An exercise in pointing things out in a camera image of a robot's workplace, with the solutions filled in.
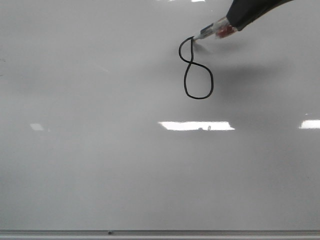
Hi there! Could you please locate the black taped whiteboard marker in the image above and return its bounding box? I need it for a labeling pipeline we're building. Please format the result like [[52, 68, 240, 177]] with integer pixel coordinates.
[[193, 16, 238, 41]]

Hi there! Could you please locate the white whiteboard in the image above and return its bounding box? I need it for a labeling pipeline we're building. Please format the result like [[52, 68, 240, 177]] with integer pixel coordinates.
[[0, 0, 320, 230]]

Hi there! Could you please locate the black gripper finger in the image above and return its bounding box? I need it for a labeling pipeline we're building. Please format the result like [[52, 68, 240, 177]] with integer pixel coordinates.
[[226, 0, 291, 31]]

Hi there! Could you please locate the aluminium whiteboard tray rail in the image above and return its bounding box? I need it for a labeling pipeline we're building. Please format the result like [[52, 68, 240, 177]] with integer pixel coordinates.
[[0, 229, 320, 240]]

